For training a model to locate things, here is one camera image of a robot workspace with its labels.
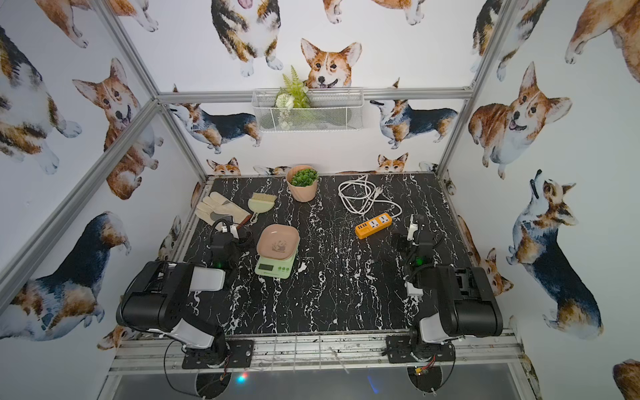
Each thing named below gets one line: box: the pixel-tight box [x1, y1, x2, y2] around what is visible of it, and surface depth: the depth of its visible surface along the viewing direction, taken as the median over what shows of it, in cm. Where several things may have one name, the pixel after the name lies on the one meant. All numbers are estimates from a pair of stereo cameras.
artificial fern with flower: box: [273, 65, 312, 110], surface depth 84 cm
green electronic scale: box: [254, 237, 301, 280], surface depth 92 cm
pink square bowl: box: [256, 224, 300, 260], surface depth 95 cm
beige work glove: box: [195, 191, 251, 226], surface depth 112 cm
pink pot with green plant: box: [285, 165, 320, 203], surface depth 105 cm
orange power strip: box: [355, 212, 393, 240], surface depth 102 cm
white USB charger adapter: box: [405, 281, 425, 296], surface depth 85 cm
